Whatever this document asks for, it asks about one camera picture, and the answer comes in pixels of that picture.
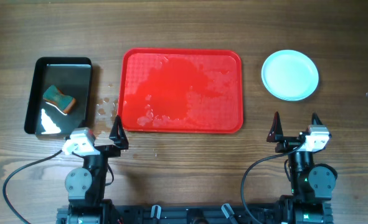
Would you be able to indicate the green and orange sponge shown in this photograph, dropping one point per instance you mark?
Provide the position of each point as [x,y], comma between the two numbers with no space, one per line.
[64,103]

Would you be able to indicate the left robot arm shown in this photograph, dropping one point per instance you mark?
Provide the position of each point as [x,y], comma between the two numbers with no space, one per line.
[86,185]

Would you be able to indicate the white plate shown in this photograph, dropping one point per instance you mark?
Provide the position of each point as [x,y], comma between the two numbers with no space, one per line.
[288,65]
[291,90]

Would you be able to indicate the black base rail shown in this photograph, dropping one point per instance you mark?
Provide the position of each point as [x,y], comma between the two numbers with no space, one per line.
[261,213]

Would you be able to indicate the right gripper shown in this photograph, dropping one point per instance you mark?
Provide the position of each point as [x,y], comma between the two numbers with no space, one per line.
[276,135]

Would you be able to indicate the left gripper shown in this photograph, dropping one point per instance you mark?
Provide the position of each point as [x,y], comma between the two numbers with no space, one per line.
[106,149]

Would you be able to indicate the black rectangular water tray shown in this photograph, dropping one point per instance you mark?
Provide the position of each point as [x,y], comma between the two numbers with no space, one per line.
[73,77]

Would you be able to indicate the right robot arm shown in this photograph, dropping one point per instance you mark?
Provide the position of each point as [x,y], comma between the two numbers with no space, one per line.
[312,184]

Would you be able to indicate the red plastic tray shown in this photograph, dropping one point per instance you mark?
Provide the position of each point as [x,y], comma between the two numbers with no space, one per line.
[181,91]

